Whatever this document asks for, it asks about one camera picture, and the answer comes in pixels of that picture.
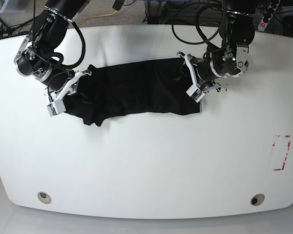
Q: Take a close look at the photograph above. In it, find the yellow cable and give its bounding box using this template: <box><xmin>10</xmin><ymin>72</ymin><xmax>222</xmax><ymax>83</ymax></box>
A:
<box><xmin>77</xmin><ymin>7</ymin><xmax>119</xmax><ymax>25</ymax></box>

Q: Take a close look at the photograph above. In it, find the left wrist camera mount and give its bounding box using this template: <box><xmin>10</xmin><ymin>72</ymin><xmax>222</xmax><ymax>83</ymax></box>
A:
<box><xmin>177</xmin><ymin>51</ymin><xmax>221</xmax><ymax>103</ymax></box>

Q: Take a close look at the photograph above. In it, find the black box under table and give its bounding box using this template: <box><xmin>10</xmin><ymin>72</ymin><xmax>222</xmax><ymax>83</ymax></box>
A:
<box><xmin>147</xmin><ymin>16</ymin><xmax>169</xmax><ymax>25</ymax></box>

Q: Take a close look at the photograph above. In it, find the black T-shirt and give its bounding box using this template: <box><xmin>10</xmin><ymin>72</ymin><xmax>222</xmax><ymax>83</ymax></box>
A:
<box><xmin>63</xmin><ymin>58</ymin><xmax>200</xmax><ymax>126</ymax></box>

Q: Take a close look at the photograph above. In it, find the left table grommet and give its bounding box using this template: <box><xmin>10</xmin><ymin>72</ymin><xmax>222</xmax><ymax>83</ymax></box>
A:
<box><xmin>37</xmin><ymin>192</ymin><xmax>52</xmax><ymax>204</ymax></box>

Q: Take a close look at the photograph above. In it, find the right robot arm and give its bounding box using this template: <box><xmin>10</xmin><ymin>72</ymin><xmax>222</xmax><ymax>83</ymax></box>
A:
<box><xmin>14</xmin><ymin>0</ymin><xmax>89</xmax><ymax>92</ymax></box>

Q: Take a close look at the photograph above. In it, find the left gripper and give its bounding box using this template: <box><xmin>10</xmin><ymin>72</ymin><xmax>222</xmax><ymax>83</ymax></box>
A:
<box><xmin>194</xmin><ymin>57</ymin><xmax>221</xmax><ymax>84</ymax></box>

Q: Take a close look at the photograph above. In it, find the table grommet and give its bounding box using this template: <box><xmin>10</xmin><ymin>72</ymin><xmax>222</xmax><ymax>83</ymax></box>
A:
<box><xmin>37</xmin><ymin>192</ymin><xmax>52</xmax><ymax>204</ymax></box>
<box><xmin>251</xmin><ymin>194</ymin><xmax>265</xmax><ymax>206</ymax></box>

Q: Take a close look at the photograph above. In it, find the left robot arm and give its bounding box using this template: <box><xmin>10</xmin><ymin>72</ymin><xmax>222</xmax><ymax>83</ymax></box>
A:
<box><xmin>178</xmin><ymin>0</ymin><xmax>256</xmax><ymax>84</ymax></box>

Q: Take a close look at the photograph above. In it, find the red tape marking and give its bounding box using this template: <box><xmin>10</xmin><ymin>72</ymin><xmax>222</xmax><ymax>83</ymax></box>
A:
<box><xmin>270</xmin><ymin>135</ymin><xmax>291</xmax><ymax>171</ymax></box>

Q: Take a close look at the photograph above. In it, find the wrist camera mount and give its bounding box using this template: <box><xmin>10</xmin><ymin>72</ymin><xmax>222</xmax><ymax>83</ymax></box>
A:
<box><xmin>177</xmin><ymin>51</ymin><xmax>221</xmax><ymax>103</ymax></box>
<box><xmin>45</xmin><ymin>70</ymin><xmax>92</xmax><ymax>117</ymax></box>

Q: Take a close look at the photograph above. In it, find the white power strip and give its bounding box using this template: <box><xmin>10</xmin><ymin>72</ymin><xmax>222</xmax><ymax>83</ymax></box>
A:
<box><xmin>258</xmin><ymin>0</ymin><xmax>281</xmax><ymax>32</ymax></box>

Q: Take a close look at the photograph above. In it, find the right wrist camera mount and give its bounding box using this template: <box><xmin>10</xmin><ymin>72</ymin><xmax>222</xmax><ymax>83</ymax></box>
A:
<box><xmin>45</xmin><ymin>70</ymin><xmax>92</xmax><ymax>117</ymax></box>

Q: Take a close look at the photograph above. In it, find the right table grommet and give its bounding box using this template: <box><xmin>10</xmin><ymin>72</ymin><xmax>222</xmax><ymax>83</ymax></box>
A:
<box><xmin>251</xmin><ymin>194</ymin><xmax>265</xmax><ymax>206</ymax></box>

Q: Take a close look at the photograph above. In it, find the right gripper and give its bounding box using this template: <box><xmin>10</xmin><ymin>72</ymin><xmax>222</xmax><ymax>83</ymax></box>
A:
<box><xmin>42</xmin><ymin>70</ymin><xmax>73</xmax><ymax>94</ymax></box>

